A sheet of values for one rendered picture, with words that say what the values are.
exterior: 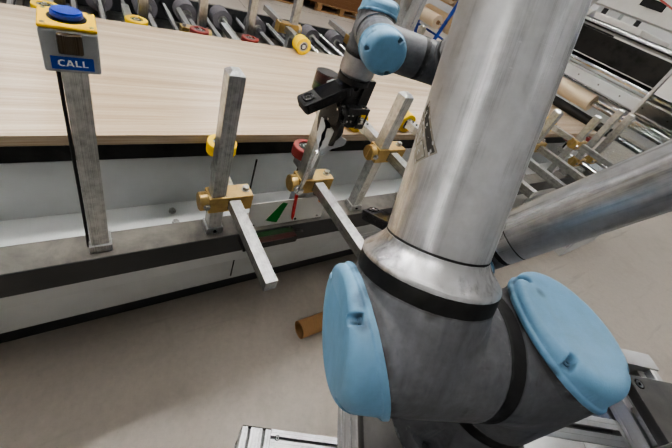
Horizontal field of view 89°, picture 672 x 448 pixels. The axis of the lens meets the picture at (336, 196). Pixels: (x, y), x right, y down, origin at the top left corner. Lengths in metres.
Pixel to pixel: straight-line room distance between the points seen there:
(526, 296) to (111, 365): 1.46
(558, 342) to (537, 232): 0.23
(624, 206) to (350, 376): 0.38
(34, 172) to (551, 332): 1.07
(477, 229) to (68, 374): 1.51
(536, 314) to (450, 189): 0.14
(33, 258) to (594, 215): 1.03
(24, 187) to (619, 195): 1.18
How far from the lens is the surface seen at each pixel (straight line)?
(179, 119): 1.07
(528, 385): 0.34
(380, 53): 0.60
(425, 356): 0.27
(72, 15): 0.67
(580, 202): 0.52
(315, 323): 1.65
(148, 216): 1.16
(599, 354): 0.37
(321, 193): 0.98
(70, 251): 1.00
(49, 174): 1.10
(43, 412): 1.59
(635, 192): 0.52
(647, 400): 0.83
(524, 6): 0.27
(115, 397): 1.56
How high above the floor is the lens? 1.46
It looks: 37 degrees down
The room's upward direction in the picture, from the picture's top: 24 degrees clockwise
